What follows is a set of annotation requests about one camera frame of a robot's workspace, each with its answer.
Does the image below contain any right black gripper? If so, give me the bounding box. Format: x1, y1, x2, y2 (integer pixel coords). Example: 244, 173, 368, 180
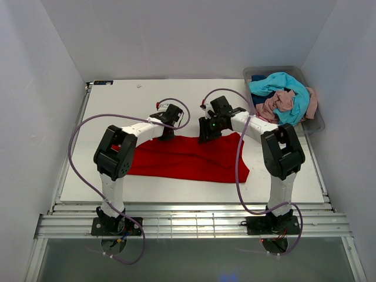
198, 116, 223, 144

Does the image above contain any red t shirt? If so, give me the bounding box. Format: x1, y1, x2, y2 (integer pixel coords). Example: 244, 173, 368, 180
120, 133, 242, 183

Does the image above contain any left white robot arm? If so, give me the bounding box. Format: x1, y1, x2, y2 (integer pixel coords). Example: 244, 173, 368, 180
93, 104, 183, 235

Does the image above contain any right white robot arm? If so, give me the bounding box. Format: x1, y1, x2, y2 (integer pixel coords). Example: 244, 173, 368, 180
199, 96, 306, 236

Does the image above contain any pink t shirt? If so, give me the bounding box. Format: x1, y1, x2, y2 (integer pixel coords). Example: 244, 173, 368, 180
258, 116, 274, 123

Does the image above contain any dark blue t shirt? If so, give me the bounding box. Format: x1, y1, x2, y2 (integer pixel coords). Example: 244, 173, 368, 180
251, 75, 274, 105

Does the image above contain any turquoise t shirt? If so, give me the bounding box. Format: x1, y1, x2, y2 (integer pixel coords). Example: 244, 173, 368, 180
249, 72, 318, 126

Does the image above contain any beige t shirt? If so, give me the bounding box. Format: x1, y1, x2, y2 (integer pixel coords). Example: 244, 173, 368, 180
255, 87, 318, 124

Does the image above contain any blue label sticker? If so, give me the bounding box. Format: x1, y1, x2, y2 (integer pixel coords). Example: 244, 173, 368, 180
93, 80, 113, 85

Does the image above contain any clear plastic bin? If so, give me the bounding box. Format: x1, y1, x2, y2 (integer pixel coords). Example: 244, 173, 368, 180
243, 65, 325, 135

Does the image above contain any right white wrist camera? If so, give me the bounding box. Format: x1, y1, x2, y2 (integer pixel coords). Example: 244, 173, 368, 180
200, 102, 216, 119

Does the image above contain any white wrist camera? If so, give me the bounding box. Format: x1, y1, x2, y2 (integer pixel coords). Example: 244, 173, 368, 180
156, 102, 170, 112
200, 102, 216, 119

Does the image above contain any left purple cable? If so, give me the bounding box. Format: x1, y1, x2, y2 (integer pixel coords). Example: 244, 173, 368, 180
68, 98, 191, 264

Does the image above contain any purple cable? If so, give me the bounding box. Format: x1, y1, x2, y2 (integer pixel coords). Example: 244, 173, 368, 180
68, 98, 191, 264
200, 88, 304, 257

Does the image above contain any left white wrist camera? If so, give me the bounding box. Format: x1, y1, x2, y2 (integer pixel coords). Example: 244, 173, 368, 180
156, 102, 170, 112

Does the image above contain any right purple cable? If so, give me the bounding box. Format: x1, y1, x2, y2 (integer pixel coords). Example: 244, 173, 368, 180
200, 88, 304, 257

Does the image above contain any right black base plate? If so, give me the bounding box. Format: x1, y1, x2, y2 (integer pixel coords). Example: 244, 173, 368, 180
245, 216, 300, 235

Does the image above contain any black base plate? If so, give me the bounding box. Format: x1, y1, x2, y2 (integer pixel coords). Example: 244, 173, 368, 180
245, 216, 300, 235
90, 217, 142, 237

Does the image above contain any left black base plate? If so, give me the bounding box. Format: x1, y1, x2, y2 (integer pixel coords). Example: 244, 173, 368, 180
90, 217, 142, 237

